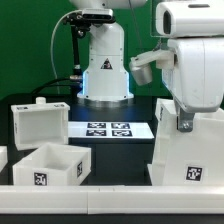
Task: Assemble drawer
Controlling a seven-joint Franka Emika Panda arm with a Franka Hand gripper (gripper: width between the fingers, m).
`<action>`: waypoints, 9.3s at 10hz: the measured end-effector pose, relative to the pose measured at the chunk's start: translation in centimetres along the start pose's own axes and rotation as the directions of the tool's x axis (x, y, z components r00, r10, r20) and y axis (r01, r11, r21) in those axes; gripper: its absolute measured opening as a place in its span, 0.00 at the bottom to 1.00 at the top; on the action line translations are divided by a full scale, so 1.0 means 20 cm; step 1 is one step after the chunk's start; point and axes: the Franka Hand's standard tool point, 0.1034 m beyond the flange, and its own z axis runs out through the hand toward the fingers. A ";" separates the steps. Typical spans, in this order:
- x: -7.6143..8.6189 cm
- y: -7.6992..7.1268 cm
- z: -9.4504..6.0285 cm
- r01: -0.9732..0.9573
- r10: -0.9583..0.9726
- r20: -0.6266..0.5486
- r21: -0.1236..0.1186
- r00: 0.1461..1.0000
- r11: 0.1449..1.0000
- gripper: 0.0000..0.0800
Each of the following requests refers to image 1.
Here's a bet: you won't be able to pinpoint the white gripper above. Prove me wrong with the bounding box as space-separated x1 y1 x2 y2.
156 0 224 113

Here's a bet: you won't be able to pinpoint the white drawer with knob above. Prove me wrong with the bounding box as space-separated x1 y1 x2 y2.
11 97 70 151

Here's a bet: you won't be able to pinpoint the white front rail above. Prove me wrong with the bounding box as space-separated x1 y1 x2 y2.
0 185 224 214

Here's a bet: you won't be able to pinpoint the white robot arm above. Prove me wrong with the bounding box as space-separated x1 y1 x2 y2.
69 0 224 132

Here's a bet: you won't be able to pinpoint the white drawer cabinet box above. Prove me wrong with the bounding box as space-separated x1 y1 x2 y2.
148 99 224 186

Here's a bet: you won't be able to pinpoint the black camera on stand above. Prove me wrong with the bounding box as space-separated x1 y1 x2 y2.
62 9 115 76

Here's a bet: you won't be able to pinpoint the white left rail piece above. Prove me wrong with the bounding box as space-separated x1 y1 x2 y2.
0 146 8 172

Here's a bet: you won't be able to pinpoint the white drawer with tag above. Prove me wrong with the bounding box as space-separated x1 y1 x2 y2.
13 143 91 186

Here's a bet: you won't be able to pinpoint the black cables at base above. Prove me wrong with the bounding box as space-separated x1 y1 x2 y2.
30 75 84 96

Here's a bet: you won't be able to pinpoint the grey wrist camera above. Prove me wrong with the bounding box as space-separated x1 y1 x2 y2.
129 49 174 86

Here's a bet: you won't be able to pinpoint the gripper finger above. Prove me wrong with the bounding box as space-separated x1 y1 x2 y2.
177 108 195 132

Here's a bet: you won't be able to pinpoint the white marker tag sheet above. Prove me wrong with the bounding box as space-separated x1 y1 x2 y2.
68 121 154 139

